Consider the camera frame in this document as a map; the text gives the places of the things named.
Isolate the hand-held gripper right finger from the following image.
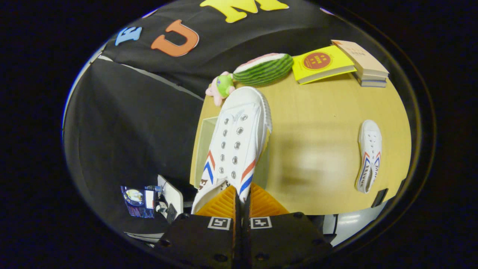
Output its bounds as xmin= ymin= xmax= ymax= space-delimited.
xmin=242 ymin=182 xmax=333 ymax=268

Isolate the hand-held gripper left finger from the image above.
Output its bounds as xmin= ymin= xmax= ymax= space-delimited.
xmin=155 ymin=185 xmax=242 ymax=268

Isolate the green fabric storage box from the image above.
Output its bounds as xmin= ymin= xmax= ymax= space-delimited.
xmin=190 ymin=116 xmax=271 ymax=190

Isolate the white canvas shoe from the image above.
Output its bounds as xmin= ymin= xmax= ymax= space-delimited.
xmin=191 ymin=86 xmax=273 ymax=214
xmin=355 ymin=120 xmax=383 ymax=194

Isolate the blue printed carton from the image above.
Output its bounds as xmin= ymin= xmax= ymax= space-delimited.
xmin=121 ymin=185 xmax=156 ymax=219

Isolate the small black block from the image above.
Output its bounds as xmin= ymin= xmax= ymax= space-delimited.
xmin=372 ymin=188 xmax=389 ymax=208

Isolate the green and pink plush toy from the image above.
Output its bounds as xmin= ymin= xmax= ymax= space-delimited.
xmin=205 ymin=71 xmax=236 ymax=107

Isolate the watermelon slice plush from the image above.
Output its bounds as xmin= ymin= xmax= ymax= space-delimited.
xmin=232 ymin=53 xmax=294 ymax=87

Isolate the blue-edged book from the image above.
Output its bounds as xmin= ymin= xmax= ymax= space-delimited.
xmin=358 ymin=79 xmax=387 ymax=88

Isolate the yellow book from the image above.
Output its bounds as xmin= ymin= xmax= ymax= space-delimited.
xmin=291 ymin=45 xmax=357 ymax=85

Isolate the thin beige book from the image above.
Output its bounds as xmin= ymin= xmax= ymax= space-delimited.
xmin=353 ymin=73 xmax=388 ymax=83

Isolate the thick beige book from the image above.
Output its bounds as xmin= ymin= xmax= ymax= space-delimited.
xmin=331 ymin=40 xmax=389 ymax=78

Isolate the white frame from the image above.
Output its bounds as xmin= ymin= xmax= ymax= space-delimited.
xmin=156 ymin=174 xmax=184 ymax=225

